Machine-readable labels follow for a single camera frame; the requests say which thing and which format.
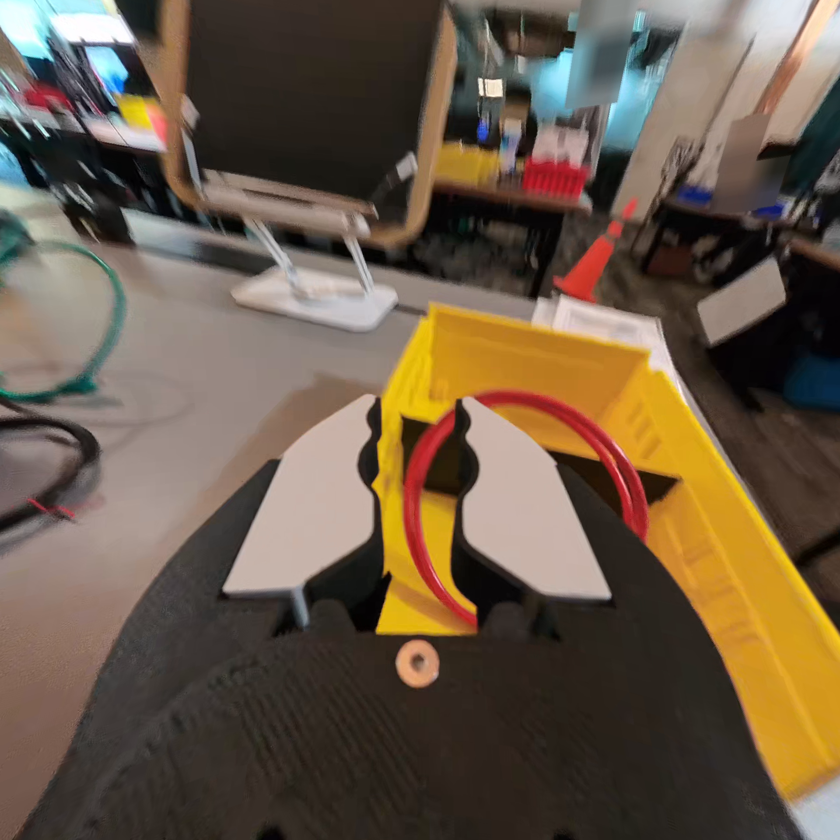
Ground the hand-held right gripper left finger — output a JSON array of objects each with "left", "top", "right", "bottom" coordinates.
[{"left": 222, "top": 394, "right": 387, "bottom": 627}]

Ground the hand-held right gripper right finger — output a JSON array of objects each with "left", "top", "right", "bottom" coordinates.
[{"left": 451, "top": 395, "right": 614, "bottom": 603}]

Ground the red ethernet cable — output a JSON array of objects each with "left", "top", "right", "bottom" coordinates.
[{"left": 402, "top": 390, "right": 652, "bottom": 627}]

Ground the yellow plastic bin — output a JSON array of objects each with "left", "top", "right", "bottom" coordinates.
[{"left": 375, "top": 302, "right": 840, "bottom": 798}]

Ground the black ethernet cable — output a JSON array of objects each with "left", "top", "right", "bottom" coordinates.
[{"left": 0, "top": 416, "right": 102, "bottom": 536}]

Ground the green ethernet cable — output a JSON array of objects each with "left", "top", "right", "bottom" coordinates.
[{"left": 0, "top": 210, "right": 130, "bottom": 403}]

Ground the printed paper sheet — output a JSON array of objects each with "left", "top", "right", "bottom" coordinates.
[{"left": 532, "top": 295, "right": 665, "bottom": 371}]

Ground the orange traffic cone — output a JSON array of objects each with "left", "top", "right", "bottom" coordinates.
[{"left": 553, "top": 197, "right": 641, "bottom": 304}]

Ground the wooden top table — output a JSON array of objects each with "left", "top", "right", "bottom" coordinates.
[{"left": 427, "top": 180, "right": 595, "bottom": 299}]

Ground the red plastic bin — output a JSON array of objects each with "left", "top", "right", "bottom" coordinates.
[{"left": 521, "top": 157, "right": 592, "bottom": 199}]

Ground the small yellow bin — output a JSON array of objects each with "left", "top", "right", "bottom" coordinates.
[{"left": 436, "top": 141, "right": 501, "bottom": 188}]

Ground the wood framed black board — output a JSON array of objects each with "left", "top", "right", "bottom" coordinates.
[{"left": 161, "top": 0, "right": 458, "bottom": 249}]

